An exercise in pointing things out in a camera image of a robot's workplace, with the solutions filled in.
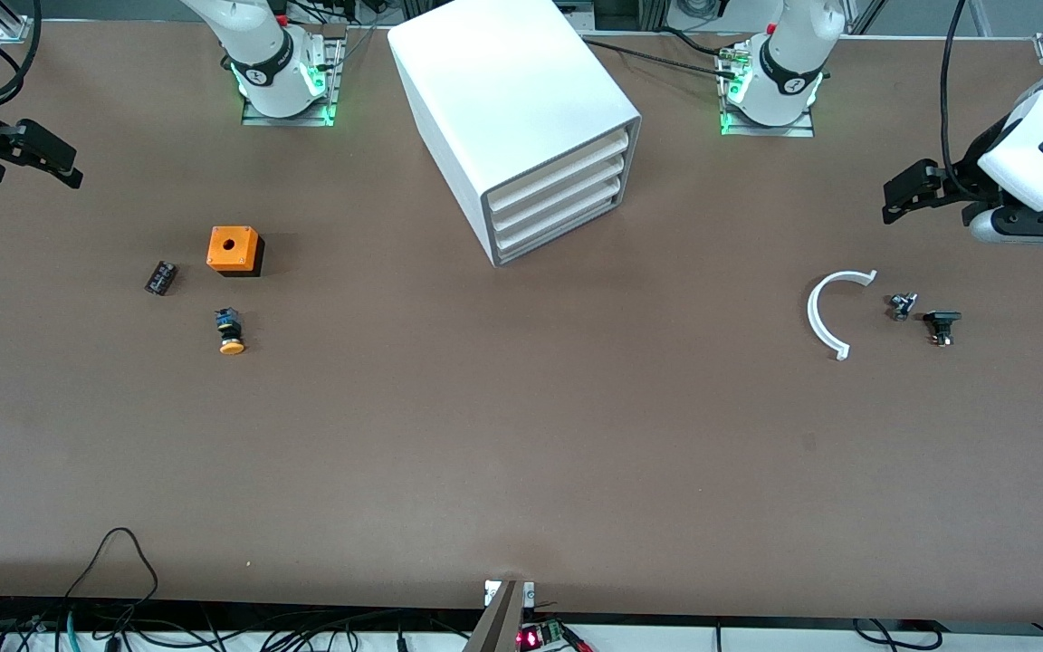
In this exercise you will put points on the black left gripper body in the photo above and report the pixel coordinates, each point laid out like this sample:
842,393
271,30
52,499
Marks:
969,170

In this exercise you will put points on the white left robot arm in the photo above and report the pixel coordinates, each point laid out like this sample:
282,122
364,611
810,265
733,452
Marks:
784,63

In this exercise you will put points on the yellow push button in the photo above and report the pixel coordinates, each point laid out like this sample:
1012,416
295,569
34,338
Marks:
231,342

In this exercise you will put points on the small grey metal component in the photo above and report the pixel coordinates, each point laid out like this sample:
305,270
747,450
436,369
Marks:
902,306

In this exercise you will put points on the white curved plastic arc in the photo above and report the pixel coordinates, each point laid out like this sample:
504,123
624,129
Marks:
813,312

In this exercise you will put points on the small black contact block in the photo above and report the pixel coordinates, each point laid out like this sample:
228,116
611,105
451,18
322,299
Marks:
160,278

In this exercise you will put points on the circuit board with red LED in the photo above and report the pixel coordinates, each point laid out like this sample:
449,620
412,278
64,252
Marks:
544,634

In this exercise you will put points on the small black switch component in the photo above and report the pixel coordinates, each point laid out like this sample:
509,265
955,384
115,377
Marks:
942,319

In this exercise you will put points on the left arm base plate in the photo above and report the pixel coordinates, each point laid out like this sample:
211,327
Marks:
798,130

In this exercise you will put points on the orange button enclosure box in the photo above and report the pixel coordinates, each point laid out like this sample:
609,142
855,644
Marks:
232,246

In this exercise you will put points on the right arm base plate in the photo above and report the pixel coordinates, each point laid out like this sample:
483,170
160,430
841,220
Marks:
254,119

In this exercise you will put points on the metal mounting bracket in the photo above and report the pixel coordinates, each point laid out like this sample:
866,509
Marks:
491,593

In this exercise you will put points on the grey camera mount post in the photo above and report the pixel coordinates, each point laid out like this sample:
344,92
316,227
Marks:
499,625

